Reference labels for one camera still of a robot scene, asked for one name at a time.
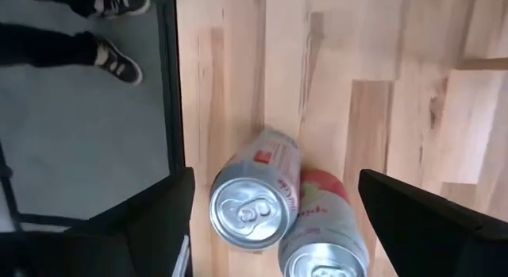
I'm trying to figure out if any person's shoe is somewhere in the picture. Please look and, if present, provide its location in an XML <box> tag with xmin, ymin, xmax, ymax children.
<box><xmin>94</xmin><ymin>37</ymin><xmax>144</xmax><ymax>87</ymax></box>
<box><xmin>93</xmin><ymin>0</ymin><xmax>152</xmax><ymax>19</ymax></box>

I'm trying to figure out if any silver can with red band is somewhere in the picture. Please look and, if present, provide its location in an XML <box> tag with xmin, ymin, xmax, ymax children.
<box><xmin>277</xmin><ymin>168</ymin><xmax>371</xmax><ymax>277</ymax></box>

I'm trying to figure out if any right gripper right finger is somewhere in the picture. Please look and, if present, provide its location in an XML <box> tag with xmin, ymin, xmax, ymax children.
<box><xmin>358</xmin><ymin>168</ymin><xmax>508</xmax><ymax>277</ymax></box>

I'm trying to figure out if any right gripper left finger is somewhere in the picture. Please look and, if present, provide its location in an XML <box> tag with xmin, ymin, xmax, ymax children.
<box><xmin>65</xmin><ymin>167</ymin><xmax>196</xmax><ymax>277</ymax></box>

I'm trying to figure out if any silver Diet Coke can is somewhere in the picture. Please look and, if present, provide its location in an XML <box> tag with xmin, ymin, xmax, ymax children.
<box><xmin>209</xmin><ymin>128</ymin><xmax>302</xmax><ymax>252</ymax></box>

